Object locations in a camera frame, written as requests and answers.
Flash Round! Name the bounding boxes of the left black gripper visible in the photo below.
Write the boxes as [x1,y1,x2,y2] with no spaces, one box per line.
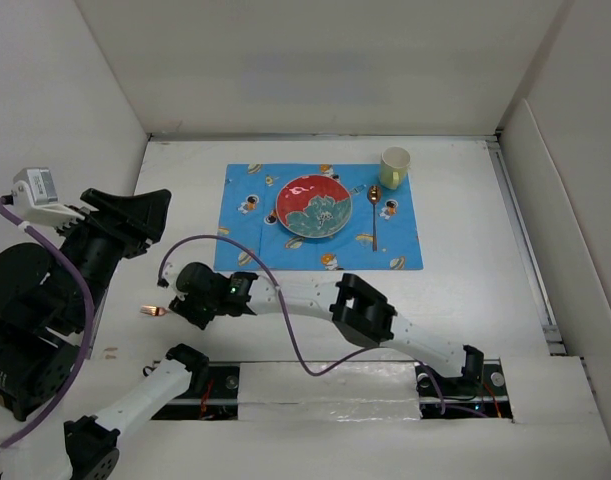
[61,184,175,325]

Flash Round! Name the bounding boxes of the copper fork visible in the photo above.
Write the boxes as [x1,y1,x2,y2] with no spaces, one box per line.
[139,305,170,317]

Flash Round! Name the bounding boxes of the blue space-print cloth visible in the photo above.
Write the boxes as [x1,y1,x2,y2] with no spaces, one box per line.
[215,163,423,271]

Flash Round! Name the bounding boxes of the red and teal plate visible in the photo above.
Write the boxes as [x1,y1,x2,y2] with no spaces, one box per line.
[275,174,353,239]

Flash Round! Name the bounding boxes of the copper spoon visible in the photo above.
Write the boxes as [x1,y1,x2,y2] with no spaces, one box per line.
[367,185,382,252]

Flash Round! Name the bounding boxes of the pale yellow mug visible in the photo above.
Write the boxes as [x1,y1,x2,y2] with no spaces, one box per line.
[378,146,411,190]

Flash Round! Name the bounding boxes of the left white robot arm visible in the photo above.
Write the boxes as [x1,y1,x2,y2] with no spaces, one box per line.
[0,184,209,479]

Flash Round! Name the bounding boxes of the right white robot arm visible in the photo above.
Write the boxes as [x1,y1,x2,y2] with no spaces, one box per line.
[157,262,484,396]

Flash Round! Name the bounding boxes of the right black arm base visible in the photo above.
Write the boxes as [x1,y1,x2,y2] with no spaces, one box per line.
[414,359,513,420]

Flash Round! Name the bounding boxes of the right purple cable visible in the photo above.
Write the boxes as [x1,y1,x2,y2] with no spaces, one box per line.
[156,234,446,416]

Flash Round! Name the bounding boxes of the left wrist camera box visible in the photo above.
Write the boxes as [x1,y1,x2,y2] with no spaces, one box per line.
[13,167,58,206]

